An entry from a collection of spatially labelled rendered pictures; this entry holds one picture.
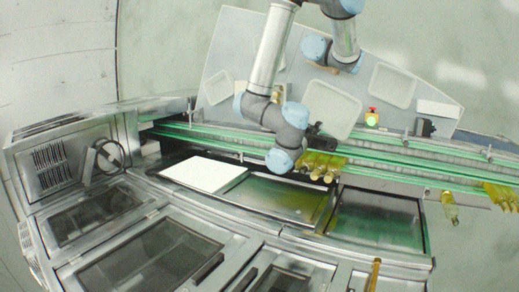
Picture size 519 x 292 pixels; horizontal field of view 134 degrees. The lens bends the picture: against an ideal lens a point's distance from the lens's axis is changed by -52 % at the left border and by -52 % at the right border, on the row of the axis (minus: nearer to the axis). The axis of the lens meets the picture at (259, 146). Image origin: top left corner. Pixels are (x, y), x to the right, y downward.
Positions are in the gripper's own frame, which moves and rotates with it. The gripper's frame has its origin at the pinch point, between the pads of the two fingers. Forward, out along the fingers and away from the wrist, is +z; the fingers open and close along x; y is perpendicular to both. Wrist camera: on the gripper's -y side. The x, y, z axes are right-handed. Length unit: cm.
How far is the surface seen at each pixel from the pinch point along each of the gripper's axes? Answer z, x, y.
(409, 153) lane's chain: 22.5, 1.4, -42.2
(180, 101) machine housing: 21, 36, 103
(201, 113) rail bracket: 20, 37, 80
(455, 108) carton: 33, -28, -56
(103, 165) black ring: -50, 52, 94
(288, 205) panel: -16.2, 31.0, -2.6
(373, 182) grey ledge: 19.6, 23.2, -33.3
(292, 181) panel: 4.8, 36.1, 3.9
